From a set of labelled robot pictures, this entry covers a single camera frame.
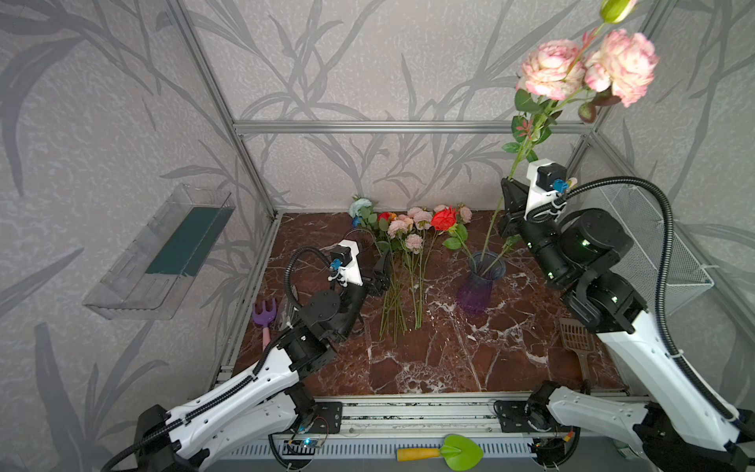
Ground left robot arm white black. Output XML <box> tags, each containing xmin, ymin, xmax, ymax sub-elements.
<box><xmin>104</xmin><ymin>240</ymin><xmax>391</xmax><ymax>471</ymax></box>

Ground green toy shovel yellow handle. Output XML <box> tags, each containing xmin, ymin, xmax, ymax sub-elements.
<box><xmin>396</xmin><ymin>435</ymin><xmax>484</xmax><ymax>472</ymax></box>

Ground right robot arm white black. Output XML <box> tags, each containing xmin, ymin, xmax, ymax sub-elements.
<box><xmin>499</xmin><ymin>177</ymin><xmax>754</xmax><ymax>471</ymax></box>

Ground white blue flower stem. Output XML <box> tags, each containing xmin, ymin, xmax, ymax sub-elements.
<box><xmin>348</xmin><ymin>196</ymin><xmax>379</xmax><ymax>234</ymax></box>

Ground red orange small flower stem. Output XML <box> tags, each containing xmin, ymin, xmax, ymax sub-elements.
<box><xmin>377</xmin><ymin>212</ymin><xmax>397</xmax><ymax>232</ymax></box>

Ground small green circuit board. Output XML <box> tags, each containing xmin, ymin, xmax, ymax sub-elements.
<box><xmin>283</xmin><ymin>437</ymin><xmax>326</xmax><ymax>456</ymax></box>

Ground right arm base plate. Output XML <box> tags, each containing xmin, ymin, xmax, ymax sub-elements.
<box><xmin>493</xmin><ymin>400</ymin><xmax>580</xmax><ymax>437</ymax></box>

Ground purple toy rake pink handle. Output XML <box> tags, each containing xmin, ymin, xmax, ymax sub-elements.
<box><xmin>252</xmin><ymin>299</ymin><xmax>278</xmax><ymax>349</ymax></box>

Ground white wire mesh basket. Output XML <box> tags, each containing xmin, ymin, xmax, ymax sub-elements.
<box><xmin>589</xmin><ymin>178</ymin><xmax>715</xmax><ymax>323</ymax></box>

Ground red rose stem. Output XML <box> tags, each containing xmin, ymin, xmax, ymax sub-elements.
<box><xmin>431</xmin><ymin>204</ymin><xmax>478</xmax><ymax>271</ymax></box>

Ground clear plastic wall tray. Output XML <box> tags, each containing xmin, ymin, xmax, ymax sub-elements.
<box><xmin>83</xmin><ymin>184</ymin><xmax>236</xmax><ymax>321</ymax></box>

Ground aluminium front rail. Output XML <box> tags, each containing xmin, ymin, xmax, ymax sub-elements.
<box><xmin>223</xmin><ymin>393</ymin><xmax>650</xmax><ymax>461</ymax></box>

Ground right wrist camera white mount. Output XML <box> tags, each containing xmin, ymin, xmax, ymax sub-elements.
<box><xmin>524</xmin><ymin>159</ymin><xmax>577</xmax><ymax>223</ymax></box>

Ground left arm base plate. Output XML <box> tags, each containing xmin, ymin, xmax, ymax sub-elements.
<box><xmin>292</xmin><ymin>401</ymin><xmax>344</xmax><ymax>435</ymax></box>

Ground brown plastic scoop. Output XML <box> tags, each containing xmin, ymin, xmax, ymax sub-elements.
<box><xmin>560</xmin><ymin>318</ymin><xmax>596</xmax><ymax>384</ymax></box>

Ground pink rose stem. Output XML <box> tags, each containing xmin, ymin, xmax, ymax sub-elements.
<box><xmin>479</xmin><ymin>0</ymin><xmax>661</xmax><ymax>267</ymax></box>
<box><xmin>377</xmin><ymin>206</ymin><xmax>434</xmax><ymax>338</ymax></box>
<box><xmin>482</xmin><ymin>235</ymin><xmax>521</xmax><ymax>275</ymax></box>
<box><xmin>376</xmin><ymin>203</ymin><xmax>474</xmax><ymax>343</ymax></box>

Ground purple ribbed glass vase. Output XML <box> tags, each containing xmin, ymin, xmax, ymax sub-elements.
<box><xmin>456</xmin><ymin>251</ymin><xmax>506</xmax><ymax>316</ymax></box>

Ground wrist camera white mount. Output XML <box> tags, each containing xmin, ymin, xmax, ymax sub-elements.
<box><xmin>524</xmin><ymin>159</ymin><xmax>577</xmax><ymax>223</ymax></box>
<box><xmin>328</xmin><ymin>239</ymin><xmax>364</xmax><ymax>287</ymax></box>

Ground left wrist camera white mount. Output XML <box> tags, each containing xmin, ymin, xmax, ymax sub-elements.
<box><xmin>328</xmin><ymin>239</ymin><xmax>364</xmax><ymax>287</ymax></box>

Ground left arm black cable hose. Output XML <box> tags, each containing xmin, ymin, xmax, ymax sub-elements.
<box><xmin>99</xmin><ymin>246</ymin><xmax>332</xmax><ymax>472</ymax></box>

